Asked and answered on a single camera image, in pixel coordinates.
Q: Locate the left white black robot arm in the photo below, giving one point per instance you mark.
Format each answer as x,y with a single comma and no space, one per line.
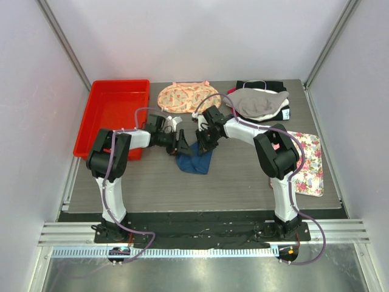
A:
107,162

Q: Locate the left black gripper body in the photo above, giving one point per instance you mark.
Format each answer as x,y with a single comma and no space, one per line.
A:
168,141

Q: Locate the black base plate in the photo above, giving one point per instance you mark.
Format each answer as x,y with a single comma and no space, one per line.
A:
195,230

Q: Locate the red plastic bin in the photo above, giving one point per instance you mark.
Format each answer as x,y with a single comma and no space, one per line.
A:
111,104

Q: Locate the wrist white camera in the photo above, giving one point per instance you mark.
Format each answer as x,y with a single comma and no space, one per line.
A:
200,120
173,122

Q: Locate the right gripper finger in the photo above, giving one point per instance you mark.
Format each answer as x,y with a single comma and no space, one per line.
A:
202,139
213,142

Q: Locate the orange floral fabric mask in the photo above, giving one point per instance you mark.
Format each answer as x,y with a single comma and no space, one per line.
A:
179,98

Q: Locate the aluminium rail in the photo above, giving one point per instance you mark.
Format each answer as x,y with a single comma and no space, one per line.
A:
113,252

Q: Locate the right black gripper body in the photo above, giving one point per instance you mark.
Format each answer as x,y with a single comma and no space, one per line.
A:
209,132

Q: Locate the blue paper napkin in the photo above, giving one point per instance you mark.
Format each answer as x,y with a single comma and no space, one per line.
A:
195,164

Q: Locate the floral rectangular tray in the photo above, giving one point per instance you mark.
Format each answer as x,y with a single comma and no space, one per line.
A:
309,180

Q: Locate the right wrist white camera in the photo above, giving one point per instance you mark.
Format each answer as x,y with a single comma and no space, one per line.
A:
200,120

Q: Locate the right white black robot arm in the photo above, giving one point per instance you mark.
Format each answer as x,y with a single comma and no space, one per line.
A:
276,153

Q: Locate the white folded cloth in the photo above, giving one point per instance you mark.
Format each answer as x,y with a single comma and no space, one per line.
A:
281,114

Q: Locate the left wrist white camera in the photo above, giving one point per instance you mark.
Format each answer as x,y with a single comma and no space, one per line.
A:
173,122

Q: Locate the black folded cloth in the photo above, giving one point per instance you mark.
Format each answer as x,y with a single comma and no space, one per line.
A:
266,85

